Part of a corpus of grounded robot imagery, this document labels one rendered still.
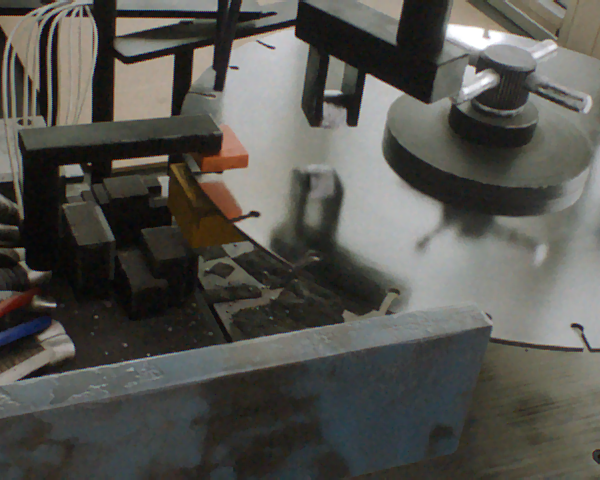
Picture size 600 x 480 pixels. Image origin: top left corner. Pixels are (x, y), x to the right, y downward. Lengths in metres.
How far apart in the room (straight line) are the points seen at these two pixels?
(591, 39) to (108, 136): 0.80
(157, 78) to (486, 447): 0.60
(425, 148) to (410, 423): 0.20
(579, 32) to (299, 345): 0.91
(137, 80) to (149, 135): 0.55
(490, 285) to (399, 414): 0.11
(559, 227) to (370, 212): 0.09
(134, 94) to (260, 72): 0.40
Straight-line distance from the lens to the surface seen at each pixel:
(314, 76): 0.52
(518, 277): 0.48
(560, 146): 0.57
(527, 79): 0.55
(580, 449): 0.56
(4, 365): 0.48
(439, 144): 0.55
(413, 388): 0.37
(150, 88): 1.02
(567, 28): 1.24
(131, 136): 0.48
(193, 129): 0.48
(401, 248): 0.48
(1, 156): 0.64
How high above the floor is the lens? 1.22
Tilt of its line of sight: 34 degrees down
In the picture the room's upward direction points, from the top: 9 degrees clockwise
